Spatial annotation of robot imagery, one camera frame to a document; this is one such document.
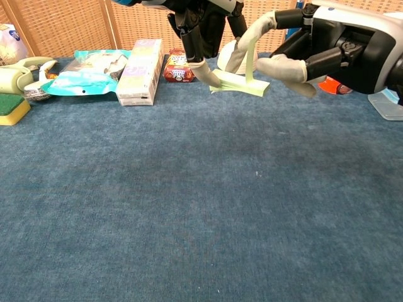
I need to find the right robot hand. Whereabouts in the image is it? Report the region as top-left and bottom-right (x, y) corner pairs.
(236, 0), (403, 98)

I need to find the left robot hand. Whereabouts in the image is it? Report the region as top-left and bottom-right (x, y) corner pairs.
(141, 0), (249, 87)

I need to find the green sticky note pad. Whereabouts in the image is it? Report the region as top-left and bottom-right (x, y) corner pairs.
(209, 69), (271, 98)

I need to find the upturned beige bowl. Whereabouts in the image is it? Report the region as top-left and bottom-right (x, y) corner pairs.
(217, 40), (259, 75)

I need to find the orange instant noodle cup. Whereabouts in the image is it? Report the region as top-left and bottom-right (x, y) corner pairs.
(317, 76), (353, 95)

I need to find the red snack packet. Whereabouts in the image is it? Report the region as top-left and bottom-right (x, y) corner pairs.
(162, 47), (196, 84)

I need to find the pastel tissue box pack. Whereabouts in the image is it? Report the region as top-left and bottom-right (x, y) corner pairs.
(115, 38), (165, 107)

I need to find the clear container teal lid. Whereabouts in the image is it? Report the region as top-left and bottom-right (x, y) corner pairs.
(367, 87), (403, 121)

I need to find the wooden rattan folding screen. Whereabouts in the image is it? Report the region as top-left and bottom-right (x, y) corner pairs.
(0, 0), (403, 59)

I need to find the teal snack bag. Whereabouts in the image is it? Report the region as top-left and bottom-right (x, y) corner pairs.
(40, 49), (133, 97)

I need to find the teal table cloth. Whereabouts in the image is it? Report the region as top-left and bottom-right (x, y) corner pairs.
(0, 52), (403, 302)

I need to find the steel wool scourer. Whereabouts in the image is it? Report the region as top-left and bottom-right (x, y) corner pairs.
(24, 87), (51, 102)

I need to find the white food bag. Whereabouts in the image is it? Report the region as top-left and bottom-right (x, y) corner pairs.
(0, 23), (29, 67)

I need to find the green lint roller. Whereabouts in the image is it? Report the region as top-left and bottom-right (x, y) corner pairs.
(0, 56), (57, 95)

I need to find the green yellow sponge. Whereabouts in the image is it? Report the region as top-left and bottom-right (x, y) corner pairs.
(0, 93), (31, 126)

